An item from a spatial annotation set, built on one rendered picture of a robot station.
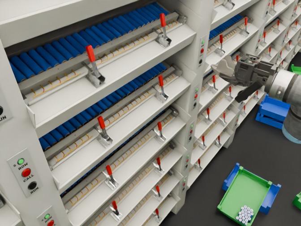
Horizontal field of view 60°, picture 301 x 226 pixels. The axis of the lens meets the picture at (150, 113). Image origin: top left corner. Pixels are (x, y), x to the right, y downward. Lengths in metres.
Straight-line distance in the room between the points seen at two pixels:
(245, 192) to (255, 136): 0.64
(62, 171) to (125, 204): 0.45
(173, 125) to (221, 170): 0.93
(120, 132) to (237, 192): 1.16
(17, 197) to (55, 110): 0.19
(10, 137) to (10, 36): 0.18
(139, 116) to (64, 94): 0.31
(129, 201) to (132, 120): 0.40
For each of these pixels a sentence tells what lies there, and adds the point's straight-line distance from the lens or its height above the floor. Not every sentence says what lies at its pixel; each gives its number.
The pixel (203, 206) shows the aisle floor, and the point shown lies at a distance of 1.77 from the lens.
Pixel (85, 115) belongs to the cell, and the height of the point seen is 1.00.
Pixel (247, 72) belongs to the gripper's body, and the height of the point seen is 1.07.
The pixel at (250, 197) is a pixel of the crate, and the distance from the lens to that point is 1.79.
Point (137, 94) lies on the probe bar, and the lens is 0.85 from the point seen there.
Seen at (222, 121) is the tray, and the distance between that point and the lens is 1.76.
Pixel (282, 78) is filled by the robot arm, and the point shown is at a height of 1.08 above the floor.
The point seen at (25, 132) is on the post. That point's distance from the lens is 0.54.
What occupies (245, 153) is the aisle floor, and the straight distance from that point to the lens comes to 2.13.
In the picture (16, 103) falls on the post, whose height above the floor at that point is 1.21.
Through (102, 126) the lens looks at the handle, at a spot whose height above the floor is 1.01.
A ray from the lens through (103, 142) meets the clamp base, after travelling 0.74.
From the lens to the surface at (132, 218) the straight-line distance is 1.28.
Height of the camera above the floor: 1.48
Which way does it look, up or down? 39 degrees down
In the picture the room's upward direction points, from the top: straight up
